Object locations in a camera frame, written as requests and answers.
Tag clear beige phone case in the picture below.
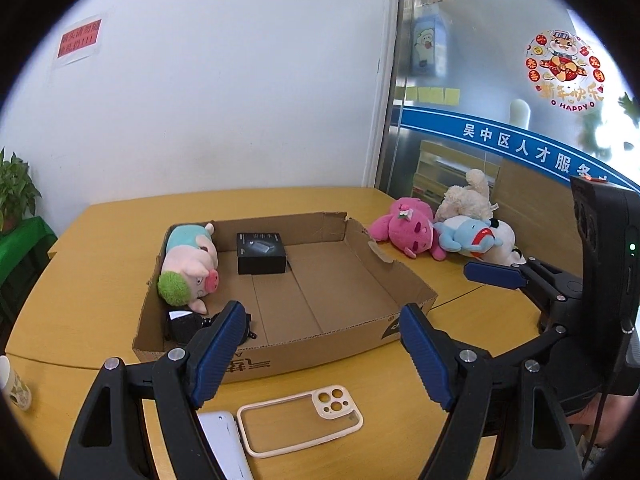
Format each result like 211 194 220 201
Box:
236 385 363 458

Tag white dog plush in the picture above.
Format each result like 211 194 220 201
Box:
473 218 526 266

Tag blue elephant plush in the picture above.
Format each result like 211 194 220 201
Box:
434 216 503 257

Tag cream fluffy plush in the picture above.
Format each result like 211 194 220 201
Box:
435 169 499 221

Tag pink bear plush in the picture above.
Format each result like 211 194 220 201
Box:
368 197 447 261

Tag paper cup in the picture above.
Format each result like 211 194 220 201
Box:
0 356 32 411

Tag blue window banner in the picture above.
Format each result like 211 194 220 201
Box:
392 105 639 192

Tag black device in box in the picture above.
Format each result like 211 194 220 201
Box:
164 309 258 347

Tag shallow cardboard box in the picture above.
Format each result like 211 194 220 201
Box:
131 210 440 386

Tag pig plush green hair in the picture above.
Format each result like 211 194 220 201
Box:
157 222 220 315

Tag yellow sticky notes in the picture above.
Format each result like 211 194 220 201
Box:
394 86 461 106

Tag green cloth side table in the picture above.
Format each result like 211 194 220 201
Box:
1 217 58 284

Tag new year window sticker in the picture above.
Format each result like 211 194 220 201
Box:
525 29 605 113

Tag black product box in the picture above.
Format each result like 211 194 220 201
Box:
236 233 288 275

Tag blue cartoon poster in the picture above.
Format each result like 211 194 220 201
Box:
411 14 447 78

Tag green potted plant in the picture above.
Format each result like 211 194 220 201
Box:
0 148 41 233

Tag black cable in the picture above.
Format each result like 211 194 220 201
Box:
579 328 633 470

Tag red wall notice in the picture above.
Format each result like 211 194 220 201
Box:
56 18 102 58

